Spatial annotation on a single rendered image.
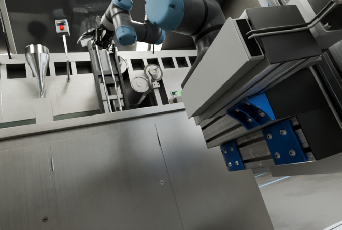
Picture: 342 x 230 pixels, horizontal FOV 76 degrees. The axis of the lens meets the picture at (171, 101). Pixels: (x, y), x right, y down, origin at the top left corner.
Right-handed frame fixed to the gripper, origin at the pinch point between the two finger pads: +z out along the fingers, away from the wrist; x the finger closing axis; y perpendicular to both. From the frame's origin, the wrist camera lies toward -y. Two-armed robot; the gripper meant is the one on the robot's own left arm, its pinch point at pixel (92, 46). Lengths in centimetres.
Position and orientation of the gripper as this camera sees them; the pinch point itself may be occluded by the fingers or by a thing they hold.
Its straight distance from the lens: 120.1
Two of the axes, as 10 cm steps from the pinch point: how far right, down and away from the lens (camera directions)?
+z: -6.0, 4.0, 7.0
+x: 7.8, 1.1, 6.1
